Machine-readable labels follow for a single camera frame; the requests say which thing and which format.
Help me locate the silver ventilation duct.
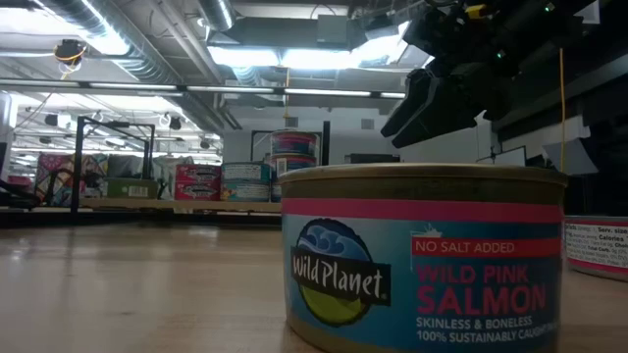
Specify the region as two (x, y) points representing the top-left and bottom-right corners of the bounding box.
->
(38, 0), (183, 84)

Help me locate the red can silver lid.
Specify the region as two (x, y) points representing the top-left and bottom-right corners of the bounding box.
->
(562, 214), (628, 283)

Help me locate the green rectangular fish tin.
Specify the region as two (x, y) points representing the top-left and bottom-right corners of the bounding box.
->
(104, 177), (160, 200)

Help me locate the wooden shelf board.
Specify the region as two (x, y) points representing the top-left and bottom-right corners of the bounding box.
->
(79, 197), (284, 215)

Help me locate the white pillar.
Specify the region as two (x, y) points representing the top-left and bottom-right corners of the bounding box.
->
(0, 91), (19, 183)

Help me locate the black ceiling cable reel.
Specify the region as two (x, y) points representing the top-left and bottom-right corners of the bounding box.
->
(52, 37), (88, 68)

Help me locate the grey bin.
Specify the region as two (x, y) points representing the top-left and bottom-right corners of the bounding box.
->
(107, 154), (146, 179)

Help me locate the grey panel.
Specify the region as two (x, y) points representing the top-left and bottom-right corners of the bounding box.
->
(542, 138), (601, 177)

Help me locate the teal tuna can silver lid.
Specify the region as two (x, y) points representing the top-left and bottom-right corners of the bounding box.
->
(219, 181), (272, 203)
(221, 161), (272, 184)

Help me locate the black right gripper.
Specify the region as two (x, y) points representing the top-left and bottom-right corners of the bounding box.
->
(380, 19), (521, 149)

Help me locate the white framed board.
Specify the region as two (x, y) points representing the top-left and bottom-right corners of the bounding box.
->
(478, 145), (529, 167)

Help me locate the ceiling light strip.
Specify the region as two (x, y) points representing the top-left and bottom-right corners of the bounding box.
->
(0, 77), (408, 101)

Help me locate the grey ceiling unit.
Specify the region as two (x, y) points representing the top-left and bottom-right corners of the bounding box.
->
(316, 13), (354, 50)

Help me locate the pink salmon can gold lid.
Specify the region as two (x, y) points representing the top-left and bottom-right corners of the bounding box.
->
(269, 152), (321, 177)
(278, 163), (570, 353)
(269, 129), (321, 156)

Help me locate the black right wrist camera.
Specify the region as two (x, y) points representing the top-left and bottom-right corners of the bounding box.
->
(401, 7), (467, 56)

